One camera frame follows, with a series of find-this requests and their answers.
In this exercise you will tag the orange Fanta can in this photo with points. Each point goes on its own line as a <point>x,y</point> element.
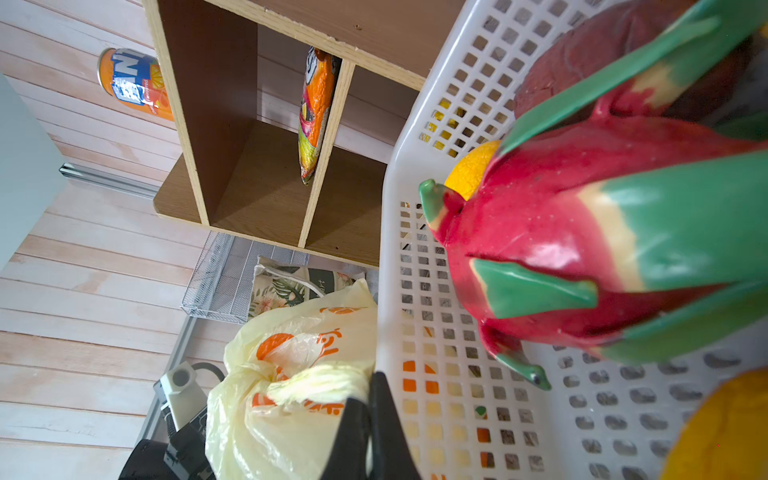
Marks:
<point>135,80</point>

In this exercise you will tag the orange snack bag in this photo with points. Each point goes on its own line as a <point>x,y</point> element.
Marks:
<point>321,73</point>

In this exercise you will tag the white plastic fruit basket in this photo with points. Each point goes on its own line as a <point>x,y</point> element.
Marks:
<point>466,415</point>

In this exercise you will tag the yellow plastic grocery bag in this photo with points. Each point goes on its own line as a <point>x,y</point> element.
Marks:
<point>290,373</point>

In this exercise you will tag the yellow lemon toy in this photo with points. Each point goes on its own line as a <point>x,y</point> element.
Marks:
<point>467,176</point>

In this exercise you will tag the pink dragon fruit toy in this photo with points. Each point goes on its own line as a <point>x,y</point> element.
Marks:
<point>600,224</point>

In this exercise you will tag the white wire mesh shelf rack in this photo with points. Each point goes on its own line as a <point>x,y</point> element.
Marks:
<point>221,285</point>

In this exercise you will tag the floral canvas tote bag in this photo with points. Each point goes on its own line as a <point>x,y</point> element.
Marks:
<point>278,285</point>

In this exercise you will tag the wooden shelf unit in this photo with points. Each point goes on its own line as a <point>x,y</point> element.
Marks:
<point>234,72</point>

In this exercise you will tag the dark red mangosteen toy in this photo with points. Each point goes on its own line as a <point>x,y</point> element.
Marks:
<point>615,32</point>

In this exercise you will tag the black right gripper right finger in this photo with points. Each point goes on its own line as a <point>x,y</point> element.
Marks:
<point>391,456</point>

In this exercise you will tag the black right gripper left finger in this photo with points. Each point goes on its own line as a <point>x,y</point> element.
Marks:
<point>347,460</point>

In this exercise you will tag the orange carrot corn toy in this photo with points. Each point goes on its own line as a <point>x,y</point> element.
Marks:
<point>727,436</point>

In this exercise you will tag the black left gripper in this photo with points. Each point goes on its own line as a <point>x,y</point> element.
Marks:
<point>183,457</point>

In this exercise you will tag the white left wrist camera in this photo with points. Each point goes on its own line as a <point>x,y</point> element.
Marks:
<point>181,398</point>

